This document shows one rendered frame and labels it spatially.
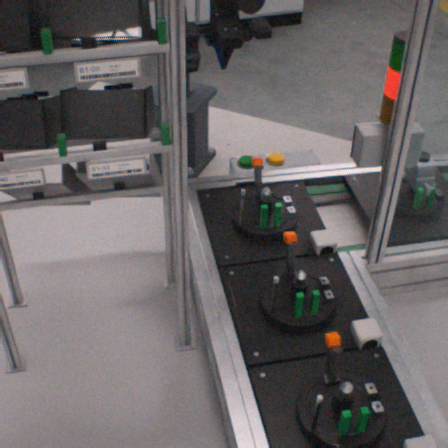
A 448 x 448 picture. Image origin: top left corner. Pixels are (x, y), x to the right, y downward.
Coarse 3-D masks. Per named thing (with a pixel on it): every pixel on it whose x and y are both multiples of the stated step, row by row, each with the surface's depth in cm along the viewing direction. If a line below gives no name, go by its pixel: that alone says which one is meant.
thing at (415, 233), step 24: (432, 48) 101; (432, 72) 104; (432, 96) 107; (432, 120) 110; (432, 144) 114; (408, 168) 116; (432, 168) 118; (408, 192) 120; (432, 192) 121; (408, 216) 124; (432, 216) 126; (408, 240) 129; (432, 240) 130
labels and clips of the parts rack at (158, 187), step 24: (48, 48) 82; (0, 72) 83; (24, 72) 84; (96, 72) 86; (120, 72) 86; (96, 144) 93; (168, 144) 96; (96, 168) 95; (120, 168) 96; (144, 168) 97; (96, 192) 120; (120, 192) 120; (144, 192) 121
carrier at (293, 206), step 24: (216, 192) 144; (240, 192) 144; (264, 192) 132; (288, 192) 144; (216, 216) 138; (240, 216) 131; (264, 216) 130; (288, 216) 134; (312, 216) 138; (216, 240) 132; (240, 240) 132; (264, 240) 132; (312, 240) 131; (336, 240) 129; (216, 264) 129; (240, 264) 127
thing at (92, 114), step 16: (64, 96) 96; (80, 96) 96; (96, 96) 96; (112, 96) 96; (128, 96) 96; (144, 96) 97; (64, 112) 97; (80, 112) 97; (96, 112) 97; (112, 112) 97; (128, 112) 97; (144, 112) 97; (64, 128) 97; (80, 128) 97; (96, 128) 98; (112, 128) 98; (128, 128) 98; (144, 128) 98
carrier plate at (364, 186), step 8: (344, 176) 150; (352, 176) 150; (360, 176) 150; (368, 176) 150; (376, 176) 150; (344, 184) 150; (352, 184) 147; (360, 184) 147; (368, 184) 147; (376, 184) 147; (352, 192) 145; (360, 192) 145; (368, 192) 145; (376, 192) 145; (360, 200) 143; (368, 200) 143; (360, 208) 142; (368, 208) 141; (368, 216) 139; (368, 224) 138
